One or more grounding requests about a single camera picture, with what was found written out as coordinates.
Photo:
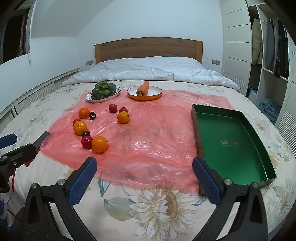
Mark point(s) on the white striped oval plate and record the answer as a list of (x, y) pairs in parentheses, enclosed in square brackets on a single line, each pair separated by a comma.
[(116, 90)]

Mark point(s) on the red apple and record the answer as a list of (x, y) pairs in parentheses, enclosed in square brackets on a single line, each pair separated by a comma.
[(75, 121), (86, 142)]

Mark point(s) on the green box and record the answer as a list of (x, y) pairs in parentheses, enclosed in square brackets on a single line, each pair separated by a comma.
[(231, 139)]

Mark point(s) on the dark purple plum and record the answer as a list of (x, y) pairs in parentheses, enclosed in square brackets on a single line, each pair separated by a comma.
[(85, 133), (92, 115)]

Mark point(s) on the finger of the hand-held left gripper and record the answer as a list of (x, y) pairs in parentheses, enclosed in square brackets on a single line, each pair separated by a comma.
[(39, 141), (8, 139)]

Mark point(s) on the red plum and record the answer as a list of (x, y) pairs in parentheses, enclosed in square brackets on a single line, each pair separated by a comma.
[(123, 109), (112, 108)]

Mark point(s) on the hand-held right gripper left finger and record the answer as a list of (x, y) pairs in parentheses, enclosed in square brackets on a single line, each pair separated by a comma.
[(83, 180)]

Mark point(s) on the green leafy vegetable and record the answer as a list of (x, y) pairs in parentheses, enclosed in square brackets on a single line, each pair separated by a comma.
[(104, 90)]

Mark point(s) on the wall socket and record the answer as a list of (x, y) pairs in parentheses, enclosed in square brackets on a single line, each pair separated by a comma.
[(89, 62), (215, 61)]

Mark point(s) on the blue cloth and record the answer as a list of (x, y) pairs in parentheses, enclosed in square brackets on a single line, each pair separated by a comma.
[(269, 109)]

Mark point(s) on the dark hanging clothes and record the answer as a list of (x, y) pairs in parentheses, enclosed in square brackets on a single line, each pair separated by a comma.
[(278, 46)]

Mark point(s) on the long white slatted panel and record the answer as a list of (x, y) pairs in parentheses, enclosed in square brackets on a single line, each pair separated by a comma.
[(34, 92)]

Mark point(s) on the white bag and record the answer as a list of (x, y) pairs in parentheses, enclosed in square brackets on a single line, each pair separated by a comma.
[(252, 93)]

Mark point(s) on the pink plastic sheet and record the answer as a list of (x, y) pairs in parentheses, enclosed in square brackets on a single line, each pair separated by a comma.
[(150, 139)]

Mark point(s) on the white duvet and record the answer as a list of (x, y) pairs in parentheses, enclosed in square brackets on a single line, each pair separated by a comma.
[(150, 69)]

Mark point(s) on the orange round plate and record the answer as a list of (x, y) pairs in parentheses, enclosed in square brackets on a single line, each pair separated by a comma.
[(153, 91)]

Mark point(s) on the pale green jacket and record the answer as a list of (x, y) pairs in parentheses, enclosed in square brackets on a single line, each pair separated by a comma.
[(256, 39)]

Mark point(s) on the white wardrobe door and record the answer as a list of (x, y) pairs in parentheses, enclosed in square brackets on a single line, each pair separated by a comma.
[(235, 46)]

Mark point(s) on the red apple front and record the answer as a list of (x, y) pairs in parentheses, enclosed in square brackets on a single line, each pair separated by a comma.
[(86, 142)]

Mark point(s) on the orange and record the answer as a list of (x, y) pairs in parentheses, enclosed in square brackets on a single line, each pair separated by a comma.
[(84, 113), (80, 127), (123, 117), (99, 144)]

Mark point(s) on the small white slatted panel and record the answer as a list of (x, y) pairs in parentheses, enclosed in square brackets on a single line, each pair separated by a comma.
[(286, 125)]

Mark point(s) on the white open shelf unit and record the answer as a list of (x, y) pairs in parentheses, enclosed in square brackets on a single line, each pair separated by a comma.
[(260, 76)]

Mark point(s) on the wooden headboard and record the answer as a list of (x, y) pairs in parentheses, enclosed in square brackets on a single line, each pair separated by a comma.
[(148, 47)]

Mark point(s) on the carrot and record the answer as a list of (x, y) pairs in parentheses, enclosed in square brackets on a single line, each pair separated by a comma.
[(143, 88)]

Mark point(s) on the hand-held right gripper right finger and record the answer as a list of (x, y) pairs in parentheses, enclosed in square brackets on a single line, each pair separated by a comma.
[(205, 178)]

